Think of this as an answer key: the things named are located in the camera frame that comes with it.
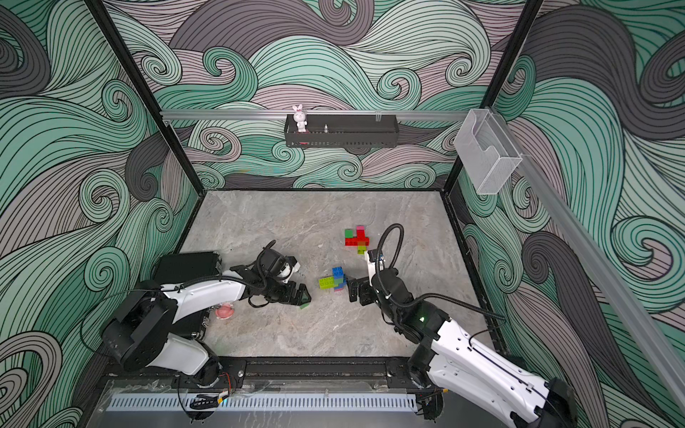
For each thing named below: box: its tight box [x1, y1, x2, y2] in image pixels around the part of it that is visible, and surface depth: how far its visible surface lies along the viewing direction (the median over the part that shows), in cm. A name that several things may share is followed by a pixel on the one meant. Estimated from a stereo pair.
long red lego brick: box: [344, 229, 371, 247], surface depth 103 cm
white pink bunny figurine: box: [292, 103, 308, 133], surface depth 91 cm
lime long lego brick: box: [318, 276, 339, 290], surface depth 87 cm
